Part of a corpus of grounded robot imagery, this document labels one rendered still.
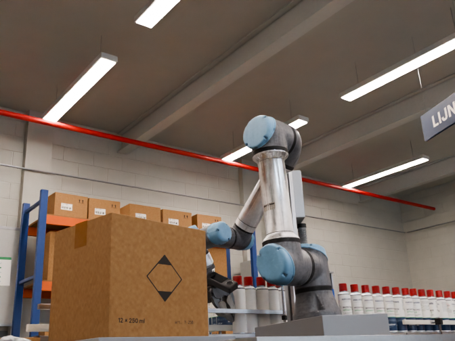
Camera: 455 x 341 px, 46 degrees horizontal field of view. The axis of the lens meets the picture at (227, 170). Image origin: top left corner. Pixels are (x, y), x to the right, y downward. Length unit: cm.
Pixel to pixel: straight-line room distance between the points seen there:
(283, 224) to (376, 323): 39
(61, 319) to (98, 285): 16
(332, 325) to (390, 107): 562
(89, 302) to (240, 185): 695
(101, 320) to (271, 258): 58
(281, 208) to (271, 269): 19
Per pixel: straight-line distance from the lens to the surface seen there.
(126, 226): 125
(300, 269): 161
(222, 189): 792
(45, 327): 166
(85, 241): 130
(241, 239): 190
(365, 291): 250
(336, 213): 954
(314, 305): 168
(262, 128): 169
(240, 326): 196
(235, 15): 500
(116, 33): 524
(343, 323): 158
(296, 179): 207
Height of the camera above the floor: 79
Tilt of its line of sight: 20 degrees up
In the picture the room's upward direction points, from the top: 3 degrees counter-clockwise
